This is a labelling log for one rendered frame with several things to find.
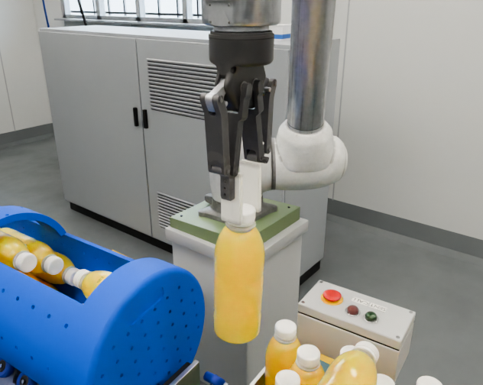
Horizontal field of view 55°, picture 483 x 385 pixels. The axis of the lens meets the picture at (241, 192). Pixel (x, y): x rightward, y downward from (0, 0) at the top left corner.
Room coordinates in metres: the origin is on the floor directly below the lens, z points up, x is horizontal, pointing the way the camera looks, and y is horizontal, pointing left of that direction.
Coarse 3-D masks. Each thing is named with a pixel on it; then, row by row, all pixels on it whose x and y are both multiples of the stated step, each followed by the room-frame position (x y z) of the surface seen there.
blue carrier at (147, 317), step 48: (48, 240) 1.01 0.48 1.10; (0, 288) 0.68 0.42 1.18; (48, 288) 0.65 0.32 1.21; (96, 288) 0.62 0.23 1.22; (144, 288) 0.62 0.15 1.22; (192, 288) 0.72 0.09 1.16; (0, 336) 0.64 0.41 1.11; (48, 336) 0.59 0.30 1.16; (96, 336) 0.55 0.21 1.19; (144, 336) 0.62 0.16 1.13; (192, 336) 0.71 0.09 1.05; (48, 384) 0.57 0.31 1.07; (96, 384) 0.53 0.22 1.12; (144, 384) 0.60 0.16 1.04
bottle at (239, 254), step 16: (224, 240) 0.55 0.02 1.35; (240, 240) 0.54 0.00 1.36; (256, 240) 0.55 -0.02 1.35; (224, 256) 0.54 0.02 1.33; (240, 256) 0.53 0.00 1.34; (256, 256) 0.54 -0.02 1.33; (224, 272) 0.53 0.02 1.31; (240, 272) 0.53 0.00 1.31; (256, 272) 0.54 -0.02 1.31; (224, 288) 0.53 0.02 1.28; (240, 288) 0.53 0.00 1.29; (256, 288) 0.54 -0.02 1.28; (224, 304) 0.53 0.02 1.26; (240, 304) 0.53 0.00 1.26; (256, 304) 0.54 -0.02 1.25; (224, 320) 0.54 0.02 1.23; (240, 320) 0.53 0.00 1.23; (256, 320) 0.54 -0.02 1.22; (224, 336) 0.54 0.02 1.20; (240, 336) 0.53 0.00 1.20; (256, 336) 0.55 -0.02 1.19
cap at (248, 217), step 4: (244, 204) 0.57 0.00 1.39; (248, 204) 0.58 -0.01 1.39; (244, 208) 0.56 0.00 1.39; (248, 208) 0.56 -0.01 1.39; (252, 208) 0.56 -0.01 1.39; (244, 212) 0.55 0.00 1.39; (248, 212) 0.55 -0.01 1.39; (252, 212) 0.55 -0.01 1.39; (244, 216) 0.54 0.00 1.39; (248, 216) 0.55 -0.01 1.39; (252, 216) 0.55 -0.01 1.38; (244, 220) 0.54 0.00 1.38; (248, 220) 0.55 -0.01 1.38; (252, 220) 0.55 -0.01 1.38; (232, 224) 0.55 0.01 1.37; (244, 224) 0.54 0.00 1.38; (248, 224) 0.55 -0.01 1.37; (252, 224) 0.55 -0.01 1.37
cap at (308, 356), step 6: (300, 348) 0.62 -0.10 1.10; (306, 348) 0.62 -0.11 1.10; (312, 348) 0.62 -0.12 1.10; (300, 354) 0.61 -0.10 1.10; (306, 354) 0.61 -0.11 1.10; (312, 354) 0.61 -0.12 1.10; (318, 354) 0.61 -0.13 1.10; (300, 360) 0.60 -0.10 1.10; (306, 360) 0.60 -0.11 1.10; (312, 360) 0.60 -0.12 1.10; (318, 360) 0.60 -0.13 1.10; (306, 366) 0.60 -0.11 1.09; (312, 366) 0.60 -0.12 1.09
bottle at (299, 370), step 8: (296, 360) 0.62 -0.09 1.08; (296, 368) 0.61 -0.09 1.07; (304, 368) 0.60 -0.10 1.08; (312, 368) 0.60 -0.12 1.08; (320, 368) 0.61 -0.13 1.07; (304, 376) 0.59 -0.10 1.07; (312, 376) 0.59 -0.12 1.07; (320, 376) 0.60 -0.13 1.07; (304, 384) 0.59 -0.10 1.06; (312, 384) 0.58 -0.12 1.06
